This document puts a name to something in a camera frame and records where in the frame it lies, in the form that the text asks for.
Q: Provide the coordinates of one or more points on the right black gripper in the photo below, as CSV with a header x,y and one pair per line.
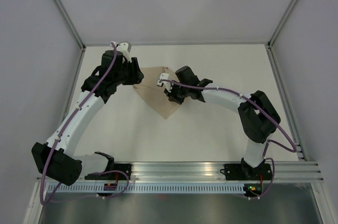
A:
x,y
172,97

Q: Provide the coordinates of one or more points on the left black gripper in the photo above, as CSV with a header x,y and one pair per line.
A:
x,y
137,75

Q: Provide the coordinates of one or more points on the beige cloth napkin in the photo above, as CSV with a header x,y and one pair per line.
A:
x,y
154,95

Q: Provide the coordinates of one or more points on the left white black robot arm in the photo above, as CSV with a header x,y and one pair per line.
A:
x,y
55,158

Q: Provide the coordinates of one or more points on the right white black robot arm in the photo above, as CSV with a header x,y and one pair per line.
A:
x,y
255,112

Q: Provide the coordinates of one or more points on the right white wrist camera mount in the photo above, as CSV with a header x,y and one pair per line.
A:
x,y
165,81

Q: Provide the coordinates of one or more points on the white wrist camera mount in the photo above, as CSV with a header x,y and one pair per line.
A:
x,y
165,81
124,48

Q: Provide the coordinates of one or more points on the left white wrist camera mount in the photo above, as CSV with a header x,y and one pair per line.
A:
x,y
124,48

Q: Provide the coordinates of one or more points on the left aluminium side rail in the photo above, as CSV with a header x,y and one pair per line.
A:
x,y
72,86

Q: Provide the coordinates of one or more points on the aluminium side rail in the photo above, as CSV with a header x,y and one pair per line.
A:
x,y
72,86
285,101

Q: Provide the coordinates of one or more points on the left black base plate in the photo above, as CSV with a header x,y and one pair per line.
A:
x,y
120,172

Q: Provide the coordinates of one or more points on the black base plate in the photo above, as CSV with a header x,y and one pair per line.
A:
x,y
244,172
120,172

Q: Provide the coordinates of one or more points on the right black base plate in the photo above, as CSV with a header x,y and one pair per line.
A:
x,y
244,172

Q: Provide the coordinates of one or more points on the right aluminium frame post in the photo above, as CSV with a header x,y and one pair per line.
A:
x,y
290,7

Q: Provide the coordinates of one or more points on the aluminium frame post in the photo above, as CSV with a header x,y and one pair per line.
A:
x,y
290,7
69,23

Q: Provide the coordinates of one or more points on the left aluminium frame post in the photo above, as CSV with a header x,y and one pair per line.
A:
x,y
69,23

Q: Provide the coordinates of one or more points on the white slotted cable duct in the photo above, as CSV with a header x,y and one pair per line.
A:
x,y
162,188

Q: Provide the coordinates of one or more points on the right aluminium side rail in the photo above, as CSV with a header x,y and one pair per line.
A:
x,y
285,101

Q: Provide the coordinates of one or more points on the aluminium front mounting rail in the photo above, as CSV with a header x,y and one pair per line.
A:
x,y
211,172

